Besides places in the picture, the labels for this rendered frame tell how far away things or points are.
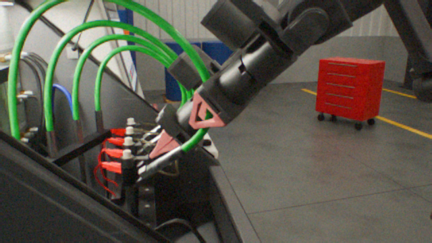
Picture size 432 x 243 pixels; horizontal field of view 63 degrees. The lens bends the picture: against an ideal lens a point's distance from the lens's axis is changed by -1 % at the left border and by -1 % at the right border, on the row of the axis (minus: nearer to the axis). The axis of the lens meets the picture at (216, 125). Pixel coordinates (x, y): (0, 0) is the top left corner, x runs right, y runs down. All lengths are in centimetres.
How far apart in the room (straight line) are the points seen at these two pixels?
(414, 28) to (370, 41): 824
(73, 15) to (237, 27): 67
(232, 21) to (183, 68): 22
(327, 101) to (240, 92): 454
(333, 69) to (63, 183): 465
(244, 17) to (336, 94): 450
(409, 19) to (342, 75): 394
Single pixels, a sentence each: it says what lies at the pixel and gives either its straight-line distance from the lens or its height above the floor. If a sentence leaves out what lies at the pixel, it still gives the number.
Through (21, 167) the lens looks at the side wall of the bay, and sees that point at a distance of 38.
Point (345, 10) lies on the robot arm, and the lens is 44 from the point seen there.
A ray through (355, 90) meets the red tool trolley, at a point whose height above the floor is 52.
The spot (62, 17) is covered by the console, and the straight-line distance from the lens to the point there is 106.
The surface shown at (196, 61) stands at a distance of 55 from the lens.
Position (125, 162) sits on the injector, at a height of 111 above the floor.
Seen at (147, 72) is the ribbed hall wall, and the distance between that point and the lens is 720.
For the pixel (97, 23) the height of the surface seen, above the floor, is 138.
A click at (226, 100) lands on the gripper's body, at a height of 127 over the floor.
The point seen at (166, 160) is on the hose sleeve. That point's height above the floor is 116.
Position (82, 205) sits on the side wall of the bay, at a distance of 39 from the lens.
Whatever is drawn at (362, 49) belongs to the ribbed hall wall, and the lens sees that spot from 905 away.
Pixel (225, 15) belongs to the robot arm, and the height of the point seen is 139.
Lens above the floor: 139
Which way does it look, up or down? 17 degrees down
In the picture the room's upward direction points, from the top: straight up
